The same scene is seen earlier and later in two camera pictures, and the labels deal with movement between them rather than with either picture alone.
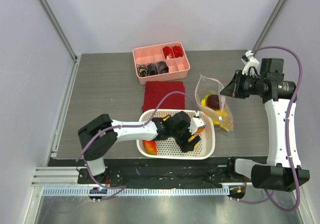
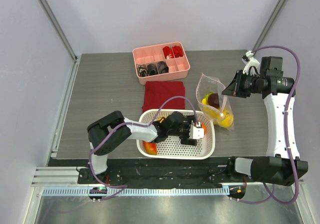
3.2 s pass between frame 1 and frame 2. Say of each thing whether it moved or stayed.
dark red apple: stayed
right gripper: stayed
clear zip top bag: stayed
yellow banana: moved
